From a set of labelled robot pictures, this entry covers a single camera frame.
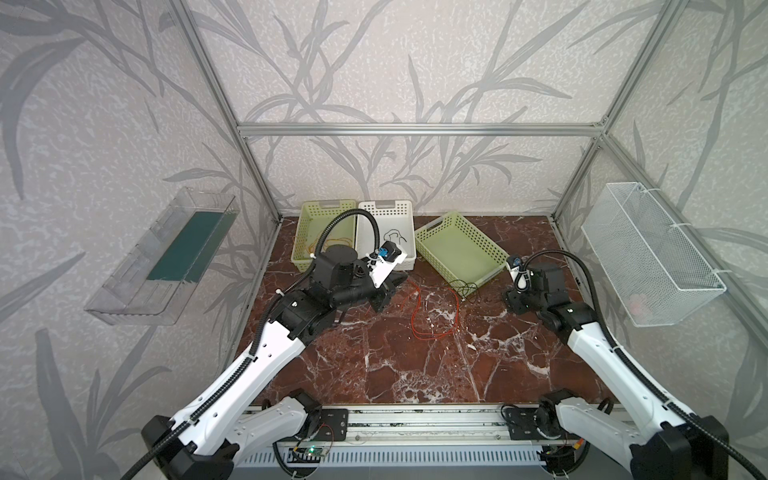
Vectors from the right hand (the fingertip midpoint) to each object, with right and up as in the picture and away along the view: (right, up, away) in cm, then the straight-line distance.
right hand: (520, 276), depth 84 cm
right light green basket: (-13, +6, +25) cm, 29 cm away
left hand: (-32, +4, -17) cm, 37 cm away
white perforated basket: (-36, +18, +36) cm, 54 cm away
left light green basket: (-70, +20, +36) cm, 81 cm away
